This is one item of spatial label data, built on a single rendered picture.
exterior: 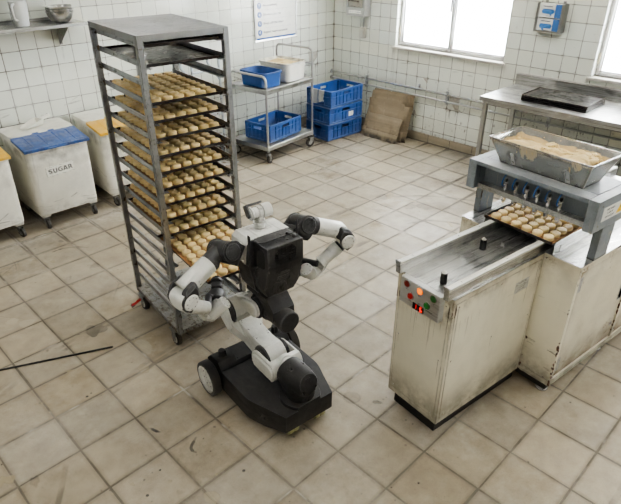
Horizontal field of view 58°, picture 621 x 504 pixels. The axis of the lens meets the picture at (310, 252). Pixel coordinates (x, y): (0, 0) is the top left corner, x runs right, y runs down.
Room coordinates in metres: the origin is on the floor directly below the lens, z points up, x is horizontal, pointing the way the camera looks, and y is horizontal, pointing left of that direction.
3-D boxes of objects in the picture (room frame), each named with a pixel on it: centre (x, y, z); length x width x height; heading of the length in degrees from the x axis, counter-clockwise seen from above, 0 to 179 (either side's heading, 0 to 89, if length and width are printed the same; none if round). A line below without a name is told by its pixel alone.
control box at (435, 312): (2.12, -0.51, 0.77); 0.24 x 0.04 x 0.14; 37
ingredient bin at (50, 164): (4.63, 2.27, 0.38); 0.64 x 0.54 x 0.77; 44
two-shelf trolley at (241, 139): (6.31, 0.41, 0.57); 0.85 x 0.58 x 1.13; 142
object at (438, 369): (2.34, -0.80, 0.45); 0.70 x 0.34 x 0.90; 127
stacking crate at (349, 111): (6.93, -0.31, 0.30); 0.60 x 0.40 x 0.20; 135
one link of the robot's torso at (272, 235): (2.31, 0.20, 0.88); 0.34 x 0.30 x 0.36; 128
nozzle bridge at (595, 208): (2.65, -1.20, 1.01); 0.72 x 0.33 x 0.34; 37
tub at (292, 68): (6.45, 0.31, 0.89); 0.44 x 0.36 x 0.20; 53
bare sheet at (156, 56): (3.08, 0.80, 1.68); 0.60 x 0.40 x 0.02; 38
